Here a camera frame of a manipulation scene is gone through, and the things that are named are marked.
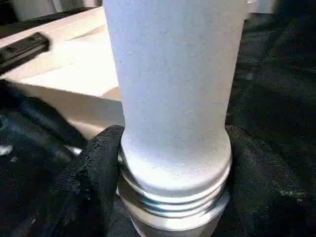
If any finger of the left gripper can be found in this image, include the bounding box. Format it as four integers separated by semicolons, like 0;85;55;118
0;32;51;76
0;79;88;158

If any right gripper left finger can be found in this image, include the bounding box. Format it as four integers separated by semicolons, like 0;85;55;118
10;124;126;237

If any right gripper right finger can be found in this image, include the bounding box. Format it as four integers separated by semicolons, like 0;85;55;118
217;124;316;237

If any white plastic table top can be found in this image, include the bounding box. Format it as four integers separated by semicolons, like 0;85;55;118
0;6;127;142

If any white plastic table leg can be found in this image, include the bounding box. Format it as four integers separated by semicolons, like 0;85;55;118
102;0;248;237

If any black plastic mat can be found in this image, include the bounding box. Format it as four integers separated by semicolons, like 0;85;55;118
0;0;316;237

